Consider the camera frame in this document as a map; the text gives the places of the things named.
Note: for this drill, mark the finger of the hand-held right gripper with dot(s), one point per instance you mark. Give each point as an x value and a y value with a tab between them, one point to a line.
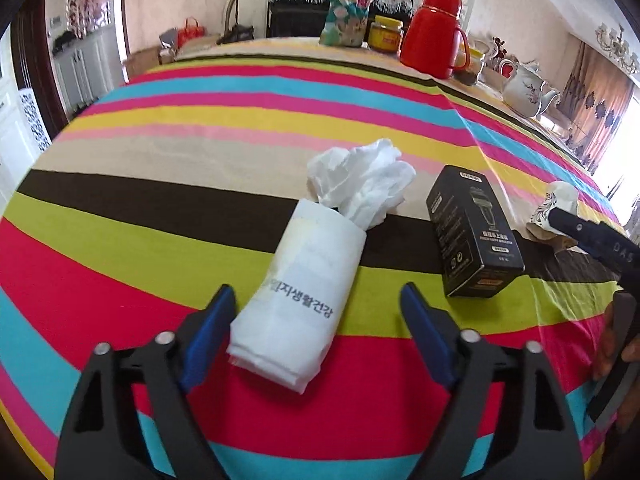
570	225

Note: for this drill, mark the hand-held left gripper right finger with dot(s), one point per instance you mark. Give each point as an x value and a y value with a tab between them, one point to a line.
425	330

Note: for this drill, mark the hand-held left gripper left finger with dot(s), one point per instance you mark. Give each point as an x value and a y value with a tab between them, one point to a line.
210	330

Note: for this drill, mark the patterned paper cup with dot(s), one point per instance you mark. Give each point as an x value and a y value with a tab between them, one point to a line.
555	200

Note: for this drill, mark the white tissue pack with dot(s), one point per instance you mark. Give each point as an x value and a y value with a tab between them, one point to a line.
300	280

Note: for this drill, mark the person's right hand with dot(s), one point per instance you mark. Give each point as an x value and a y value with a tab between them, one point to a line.
605	345

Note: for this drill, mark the black product box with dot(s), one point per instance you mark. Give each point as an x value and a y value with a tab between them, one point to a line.
470	230

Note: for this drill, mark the brown patterned curtain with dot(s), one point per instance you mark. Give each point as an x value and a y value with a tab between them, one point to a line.
595	105

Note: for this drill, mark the white floral teapot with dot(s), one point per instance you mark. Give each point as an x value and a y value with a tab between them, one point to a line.
525	87

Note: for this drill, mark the striped colourful tablecloth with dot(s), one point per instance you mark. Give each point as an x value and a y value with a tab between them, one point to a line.
150	160

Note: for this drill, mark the dark glass jar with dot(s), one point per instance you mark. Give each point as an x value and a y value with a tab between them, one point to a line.
467	75

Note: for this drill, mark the crystal chandelier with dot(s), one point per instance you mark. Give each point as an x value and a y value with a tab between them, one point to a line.
617	47

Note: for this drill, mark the red thermos jug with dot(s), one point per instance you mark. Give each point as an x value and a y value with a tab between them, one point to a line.
430	35

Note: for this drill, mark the yellow lidded jar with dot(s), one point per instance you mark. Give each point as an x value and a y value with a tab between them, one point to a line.
385	35

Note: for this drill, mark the white patterned panel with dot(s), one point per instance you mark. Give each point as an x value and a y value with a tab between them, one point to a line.
35	117

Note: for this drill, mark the brown cardboard carton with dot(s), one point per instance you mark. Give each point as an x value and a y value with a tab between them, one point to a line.
142	62

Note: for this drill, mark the tall white cabinet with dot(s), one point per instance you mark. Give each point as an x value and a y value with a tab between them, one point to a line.
12	135

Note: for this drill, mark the low white cabinet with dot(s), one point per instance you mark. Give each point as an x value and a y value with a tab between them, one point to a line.
85	70

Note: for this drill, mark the red gift bag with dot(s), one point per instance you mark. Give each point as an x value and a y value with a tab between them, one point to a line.
191	35

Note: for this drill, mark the teal snack bag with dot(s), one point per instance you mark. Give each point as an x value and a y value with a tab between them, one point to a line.
350	10

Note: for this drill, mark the black piano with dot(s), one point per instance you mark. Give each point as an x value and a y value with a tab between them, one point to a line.
295	20

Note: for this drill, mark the dark wooden door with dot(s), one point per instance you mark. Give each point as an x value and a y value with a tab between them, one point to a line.
35	50

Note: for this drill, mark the white lattice screen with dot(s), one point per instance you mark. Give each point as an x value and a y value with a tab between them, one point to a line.
90	2

